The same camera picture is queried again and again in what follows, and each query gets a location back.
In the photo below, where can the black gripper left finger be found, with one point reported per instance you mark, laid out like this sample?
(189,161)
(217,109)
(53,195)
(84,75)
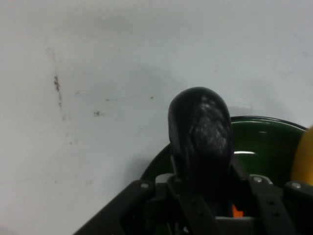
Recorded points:
(137,208)

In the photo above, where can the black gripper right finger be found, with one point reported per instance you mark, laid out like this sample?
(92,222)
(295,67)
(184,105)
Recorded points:
(274,208)

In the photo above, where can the purple toy eggplant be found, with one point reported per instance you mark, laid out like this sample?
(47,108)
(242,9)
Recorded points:
(203,137)

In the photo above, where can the orange toy carrot piece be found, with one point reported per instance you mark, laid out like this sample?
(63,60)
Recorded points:
(236,212)

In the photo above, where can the yellow toy banana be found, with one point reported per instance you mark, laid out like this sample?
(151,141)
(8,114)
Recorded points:
(305,159)

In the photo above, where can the dark green round plate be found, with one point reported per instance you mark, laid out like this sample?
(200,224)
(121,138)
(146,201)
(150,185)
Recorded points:
(264,147)

